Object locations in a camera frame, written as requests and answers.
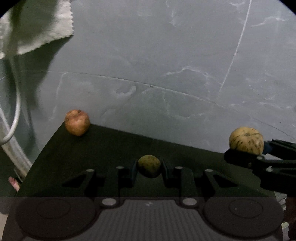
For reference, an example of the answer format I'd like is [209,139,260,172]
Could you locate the small olive round fruit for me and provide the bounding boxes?
[137,155,161,178]

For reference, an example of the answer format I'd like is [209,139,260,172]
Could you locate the red-brown apple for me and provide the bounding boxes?
[64,109,90,136]

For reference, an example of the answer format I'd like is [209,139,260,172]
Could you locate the hanging white cloth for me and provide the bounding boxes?
[1,1,74,59]

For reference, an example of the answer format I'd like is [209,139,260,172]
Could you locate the white hose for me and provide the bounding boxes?
[0,58,32,178]

